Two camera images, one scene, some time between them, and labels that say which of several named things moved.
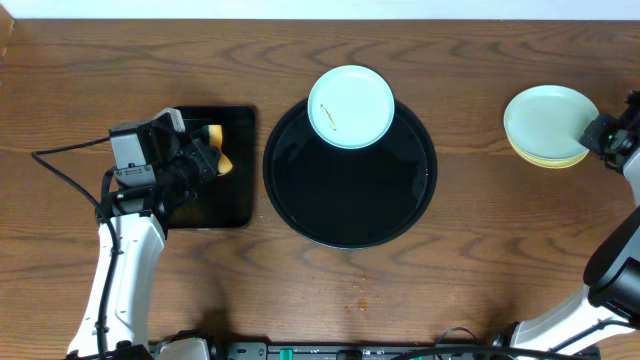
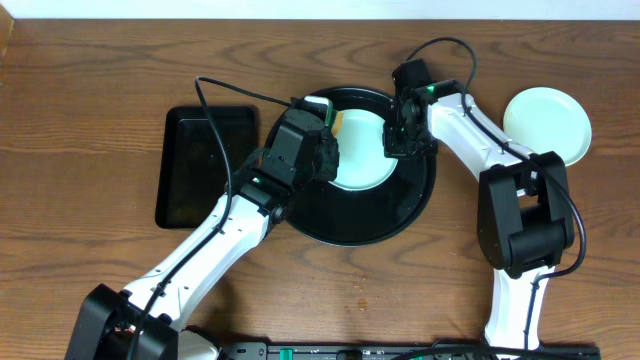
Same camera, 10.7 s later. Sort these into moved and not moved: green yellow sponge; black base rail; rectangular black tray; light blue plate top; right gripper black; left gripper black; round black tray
Moved: left gripper black; right gripper black; light blue plate top; green yellow sponge
Not moved: black base rail; round black tray; rectangular black tray
